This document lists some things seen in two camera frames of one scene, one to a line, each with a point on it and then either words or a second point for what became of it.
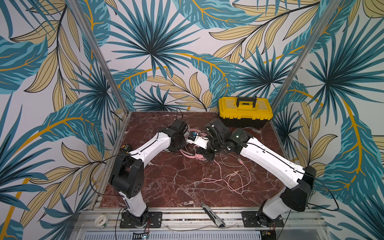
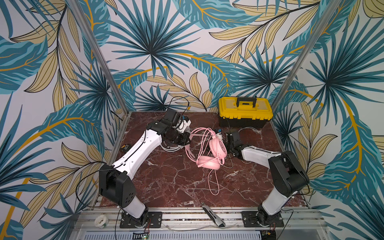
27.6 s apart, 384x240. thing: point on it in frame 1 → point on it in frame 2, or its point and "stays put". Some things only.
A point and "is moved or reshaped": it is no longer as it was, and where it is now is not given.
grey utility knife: x=219 y=222 stays put
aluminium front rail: x=104 y=225 stays put
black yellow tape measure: x=126 y=147 stays put
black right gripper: x=209 y=149 → x=229 y=141
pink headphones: x=195 y=155 is moved or reshaped
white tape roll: x=101 y=221 stays put
